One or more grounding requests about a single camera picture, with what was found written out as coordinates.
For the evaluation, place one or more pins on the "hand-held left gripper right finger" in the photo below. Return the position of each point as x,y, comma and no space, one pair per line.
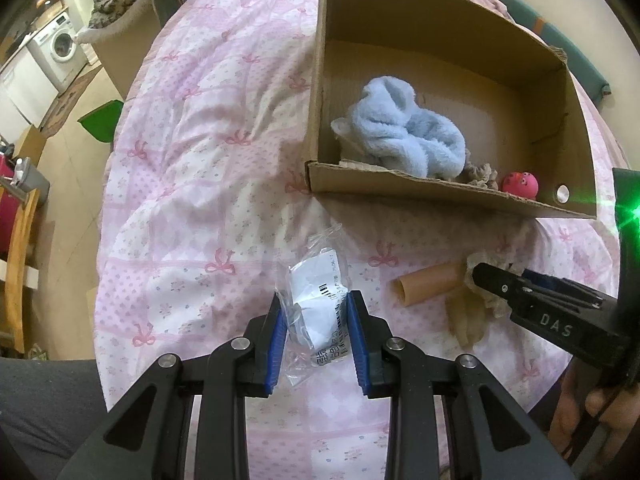
357,347

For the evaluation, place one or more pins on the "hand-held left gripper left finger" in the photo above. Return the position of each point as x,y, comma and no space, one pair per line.
277,345

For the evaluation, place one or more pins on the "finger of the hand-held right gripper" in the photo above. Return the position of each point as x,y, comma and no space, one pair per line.
560,287
545,317

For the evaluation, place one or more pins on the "clear plastic bag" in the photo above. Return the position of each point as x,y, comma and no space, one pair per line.
312,285

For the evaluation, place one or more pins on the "pink rubber duck toy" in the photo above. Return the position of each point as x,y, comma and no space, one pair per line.
520,184

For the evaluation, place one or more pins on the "brown lace scrunchie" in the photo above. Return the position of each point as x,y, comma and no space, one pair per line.
480,175

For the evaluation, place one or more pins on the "blue fluffy plush cloth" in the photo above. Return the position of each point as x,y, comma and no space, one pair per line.
400,130

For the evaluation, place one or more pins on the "brown cardboard box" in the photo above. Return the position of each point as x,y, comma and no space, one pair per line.
450,35

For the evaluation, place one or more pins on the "person's right hand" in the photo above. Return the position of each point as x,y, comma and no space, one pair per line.
595,405

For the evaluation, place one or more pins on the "beige rubber piece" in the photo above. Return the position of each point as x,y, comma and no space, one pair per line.
465,322

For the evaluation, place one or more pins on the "tan rubber tube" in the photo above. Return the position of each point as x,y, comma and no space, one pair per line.
430,285

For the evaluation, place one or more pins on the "pink printed blanket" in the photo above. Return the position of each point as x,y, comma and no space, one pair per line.
200,160

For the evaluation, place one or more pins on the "person's left leg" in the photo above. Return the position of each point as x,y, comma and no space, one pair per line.
45,420

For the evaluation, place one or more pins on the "wooden chair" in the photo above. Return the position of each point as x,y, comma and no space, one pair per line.
20,260

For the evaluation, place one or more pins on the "green floor object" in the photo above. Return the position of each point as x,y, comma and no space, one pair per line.
102,122

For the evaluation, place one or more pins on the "grey bin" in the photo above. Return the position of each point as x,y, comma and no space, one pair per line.
30,180

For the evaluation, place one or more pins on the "red bag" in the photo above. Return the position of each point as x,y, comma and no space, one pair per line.
6,205

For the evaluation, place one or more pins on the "patterned door mat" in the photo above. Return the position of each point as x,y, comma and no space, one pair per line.
70,102

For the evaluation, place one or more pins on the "beige bedside box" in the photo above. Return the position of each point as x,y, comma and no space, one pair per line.
125,45

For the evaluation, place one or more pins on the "white kitchen cabinet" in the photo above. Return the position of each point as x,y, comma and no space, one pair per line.
25,92

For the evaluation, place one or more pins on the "white washing machine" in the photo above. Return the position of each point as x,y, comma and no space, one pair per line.
60,47

